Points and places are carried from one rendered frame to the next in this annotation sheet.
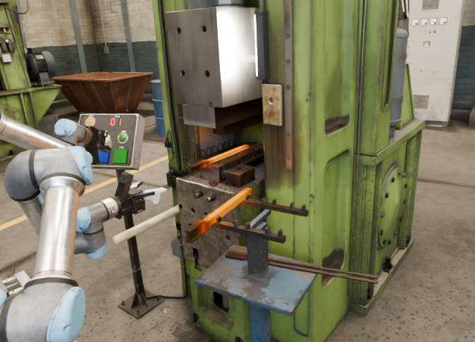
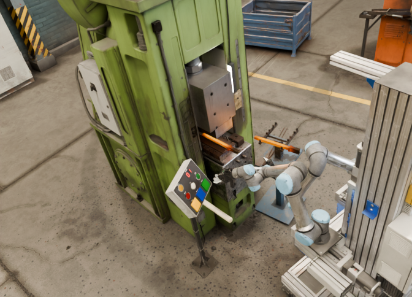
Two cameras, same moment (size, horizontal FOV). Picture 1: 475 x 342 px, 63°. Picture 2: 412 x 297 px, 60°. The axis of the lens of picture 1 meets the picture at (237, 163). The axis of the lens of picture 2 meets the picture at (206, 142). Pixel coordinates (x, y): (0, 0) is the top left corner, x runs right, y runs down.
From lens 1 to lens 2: 3.13 m
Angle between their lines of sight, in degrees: 69
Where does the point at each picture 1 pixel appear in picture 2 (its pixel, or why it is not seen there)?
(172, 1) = (178, 83)
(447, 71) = (10, 42)
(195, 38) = (221, 92)
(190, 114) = (219, 131)
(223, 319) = (243, 208)
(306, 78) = (246, 80)
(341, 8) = not seen: hidden behind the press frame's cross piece
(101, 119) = (183, 180)
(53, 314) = not seen: hidden behind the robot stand
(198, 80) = (224, 111)
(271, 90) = (237, 94)
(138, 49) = not seen: outside the picture
